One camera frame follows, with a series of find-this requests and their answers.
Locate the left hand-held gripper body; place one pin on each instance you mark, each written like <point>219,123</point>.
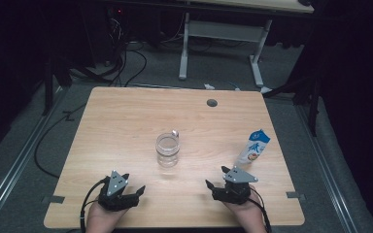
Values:
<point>115,186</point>

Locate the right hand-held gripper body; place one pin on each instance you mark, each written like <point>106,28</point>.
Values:
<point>238,176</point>

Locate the clear glass jar with lid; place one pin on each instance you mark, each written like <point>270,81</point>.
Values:
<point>167,150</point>

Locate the person's left hand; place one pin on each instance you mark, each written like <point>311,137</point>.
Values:
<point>102,220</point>

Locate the person's right hand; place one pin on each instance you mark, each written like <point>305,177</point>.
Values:
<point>251,216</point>

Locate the grey tape strip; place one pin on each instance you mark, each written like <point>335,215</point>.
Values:
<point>54,199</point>
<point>295,195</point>

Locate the small white plug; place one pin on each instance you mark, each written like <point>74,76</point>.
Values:
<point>209,86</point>

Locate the black metal stand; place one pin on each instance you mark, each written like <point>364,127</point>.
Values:
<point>313,106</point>
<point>48,87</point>

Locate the white-framed desk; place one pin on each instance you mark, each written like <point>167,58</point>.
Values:
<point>223,30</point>

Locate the metal floor rail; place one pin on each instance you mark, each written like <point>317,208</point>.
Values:
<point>322,161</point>
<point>21,158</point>

